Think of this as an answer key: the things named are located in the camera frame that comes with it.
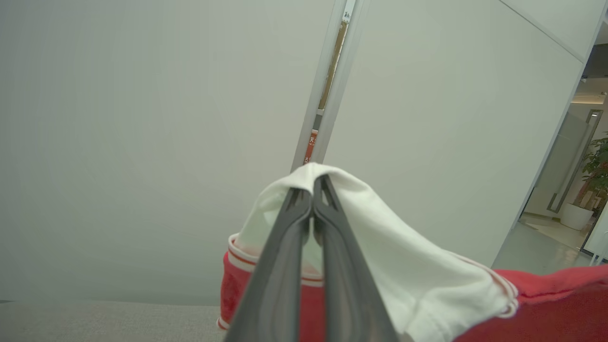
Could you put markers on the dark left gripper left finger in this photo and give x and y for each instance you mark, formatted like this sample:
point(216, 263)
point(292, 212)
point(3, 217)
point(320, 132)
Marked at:
point(275, 294)

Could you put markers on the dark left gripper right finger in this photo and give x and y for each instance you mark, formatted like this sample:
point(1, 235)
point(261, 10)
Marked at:
point(351, 304)

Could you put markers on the red white t-shirt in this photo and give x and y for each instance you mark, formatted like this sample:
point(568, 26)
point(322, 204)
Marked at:
point(418, 270)

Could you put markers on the red sign strip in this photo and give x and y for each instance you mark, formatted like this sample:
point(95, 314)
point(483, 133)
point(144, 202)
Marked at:
point(310, 147)

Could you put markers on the green plant white pot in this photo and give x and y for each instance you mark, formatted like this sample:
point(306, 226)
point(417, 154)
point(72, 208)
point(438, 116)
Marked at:
point(577, 217)

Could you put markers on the grey wall partition post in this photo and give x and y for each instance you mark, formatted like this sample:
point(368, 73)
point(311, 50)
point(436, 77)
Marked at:
point(341, 95)

